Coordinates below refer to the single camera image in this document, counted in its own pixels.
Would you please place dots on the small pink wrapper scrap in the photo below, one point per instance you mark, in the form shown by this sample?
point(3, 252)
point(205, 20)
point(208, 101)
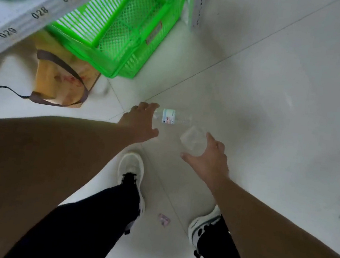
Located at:
point(164, 219)

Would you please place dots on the white metal shelf numbered edge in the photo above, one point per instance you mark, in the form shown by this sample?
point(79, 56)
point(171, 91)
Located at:
point(5, 11)

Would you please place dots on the person's left forearm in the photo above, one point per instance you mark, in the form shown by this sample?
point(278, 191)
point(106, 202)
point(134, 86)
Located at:
point(28, 172)

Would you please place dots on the person's right hand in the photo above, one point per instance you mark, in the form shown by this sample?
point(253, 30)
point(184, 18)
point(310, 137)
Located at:
point(211, 166)

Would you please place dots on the person's right white shoe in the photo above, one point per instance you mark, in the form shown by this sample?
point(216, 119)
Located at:
point(199, 227)

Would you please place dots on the person's left hand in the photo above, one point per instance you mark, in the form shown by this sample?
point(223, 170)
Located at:
point(139, 123)

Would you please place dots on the person's white shoe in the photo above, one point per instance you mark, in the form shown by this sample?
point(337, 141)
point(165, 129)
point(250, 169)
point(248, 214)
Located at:
point(131, 163)
point(199, 227)

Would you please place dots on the green plastic basket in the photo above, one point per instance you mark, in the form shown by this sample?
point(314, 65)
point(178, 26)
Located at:
point(80, 53)

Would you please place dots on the person's left white shoe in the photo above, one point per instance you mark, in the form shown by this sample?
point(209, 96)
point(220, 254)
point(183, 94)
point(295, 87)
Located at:
point(131, 163)

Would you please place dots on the person's right forearm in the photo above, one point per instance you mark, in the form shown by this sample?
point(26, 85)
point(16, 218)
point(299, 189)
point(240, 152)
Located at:
point(282, 249)

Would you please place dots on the white label plastic bottle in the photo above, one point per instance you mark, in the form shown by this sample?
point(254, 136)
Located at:
point(171, 116)

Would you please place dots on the person's left leg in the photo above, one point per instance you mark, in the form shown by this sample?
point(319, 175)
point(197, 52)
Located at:
point(84, 225)

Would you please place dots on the crushed clear plastic bottle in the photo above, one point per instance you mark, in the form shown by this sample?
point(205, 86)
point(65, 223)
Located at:
point(193, 139)

